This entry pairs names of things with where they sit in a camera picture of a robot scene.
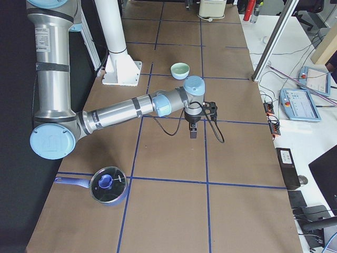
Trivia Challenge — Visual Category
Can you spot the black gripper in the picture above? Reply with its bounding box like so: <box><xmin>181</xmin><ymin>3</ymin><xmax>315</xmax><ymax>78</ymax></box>
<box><xmin>184</xmin><ymin>108</ymin><xmax>203</xmax><ymax>139</ymax></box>

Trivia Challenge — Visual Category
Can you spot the green bowl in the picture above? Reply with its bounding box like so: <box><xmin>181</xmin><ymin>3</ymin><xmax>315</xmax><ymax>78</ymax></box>
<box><xmin>171</xmin><ymin>62</ymin><xmax>190</xmax><ymax>75</ymax></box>

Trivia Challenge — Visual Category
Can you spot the blue bowl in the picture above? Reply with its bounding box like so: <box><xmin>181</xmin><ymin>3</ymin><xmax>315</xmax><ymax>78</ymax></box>
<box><xmin>172</xmin><ymin>73</ymin><xmax>188</xmax><ymax>80</ymax></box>

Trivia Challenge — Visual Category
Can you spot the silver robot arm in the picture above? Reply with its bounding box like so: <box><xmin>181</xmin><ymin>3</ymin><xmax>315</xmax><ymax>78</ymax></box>
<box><xmin>26</xmin><ymin>1</ymin><xmax>206</xmax><ymax>160</ymax></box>

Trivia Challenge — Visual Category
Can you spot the blue saucepan with glass lid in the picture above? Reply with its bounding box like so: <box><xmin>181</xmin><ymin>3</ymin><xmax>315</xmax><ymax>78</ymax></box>
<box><xmin>54</xmin><ymin>167</ymin><xmax>129</xmax><ymax>206</ymax></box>

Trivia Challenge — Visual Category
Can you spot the black rectangular box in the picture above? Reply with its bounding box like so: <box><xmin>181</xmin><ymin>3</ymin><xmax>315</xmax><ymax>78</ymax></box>
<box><xmin>276</xmin><ymin>148</ymin><xmax>301</xmax><ymax>190</ymax></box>

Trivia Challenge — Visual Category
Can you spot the near teach pendant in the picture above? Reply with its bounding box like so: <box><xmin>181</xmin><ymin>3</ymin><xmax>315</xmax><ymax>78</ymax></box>
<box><xmin>280</xmin><ymin>89</ymin><xmax>321</xmax><ymax>122</ymax></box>

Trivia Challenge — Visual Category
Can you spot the teach pendant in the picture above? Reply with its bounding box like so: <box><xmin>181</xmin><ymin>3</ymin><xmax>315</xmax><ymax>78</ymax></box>
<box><xmin>299</xmin><ymin>66</ymin><xmax>331</xmax><ymax>97</ymax></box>
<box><xmin>280</xmin><ymin>89</ymin><xmax>321</xmax><ymax>122</ymax></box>

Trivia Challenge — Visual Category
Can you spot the white toaster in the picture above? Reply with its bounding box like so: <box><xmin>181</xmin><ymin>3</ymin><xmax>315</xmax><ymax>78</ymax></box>
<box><xmin>198</xmin><ymin>0</ymin><xmax>226</xmax><ymax>19</ymax></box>

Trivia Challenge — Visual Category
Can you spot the far teach pendant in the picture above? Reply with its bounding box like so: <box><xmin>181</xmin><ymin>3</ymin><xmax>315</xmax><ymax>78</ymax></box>
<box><xmin>299</xmin><ymin>66</ymin><xmax>331</xmax><ymax>97</ymax></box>

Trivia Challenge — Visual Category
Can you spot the red bottle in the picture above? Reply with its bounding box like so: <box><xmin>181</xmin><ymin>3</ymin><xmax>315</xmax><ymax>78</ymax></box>
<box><xmin>243</xmin><ymin>0</ymin><xmax>256</xmax><ymax>22</ymax></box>

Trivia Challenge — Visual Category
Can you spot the black monitor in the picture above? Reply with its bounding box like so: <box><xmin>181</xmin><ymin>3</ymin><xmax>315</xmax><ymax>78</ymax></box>
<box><xmin>309</xmin><ymin>148</ymin><xmax>336</xmax><ymax>214</ymax></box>

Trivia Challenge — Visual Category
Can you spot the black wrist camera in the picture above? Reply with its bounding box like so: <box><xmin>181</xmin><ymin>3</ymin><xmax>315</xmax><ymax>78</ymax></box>
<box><xmin>203</xmin><ymin>101</ymin><xmax>217</xmax><ymax>122</ymax></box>

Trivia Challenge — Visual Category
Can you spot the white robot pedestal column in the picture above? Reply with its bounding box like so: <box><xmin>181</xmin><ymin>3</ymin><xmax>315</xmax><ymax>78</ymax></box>
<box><xmin>95</xmin><ymin>0</ymin><xmax>142</xmax><ymax>86</ymax></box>

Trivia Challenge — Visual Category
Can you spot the aluminium frame post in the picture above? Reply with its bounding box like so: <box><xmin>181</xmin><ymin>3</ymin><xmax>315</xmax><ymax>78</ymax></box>
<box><xmin>252</xmin><ymin>0</ymin><xmax>299</xmax><ymax>82</ymax></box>

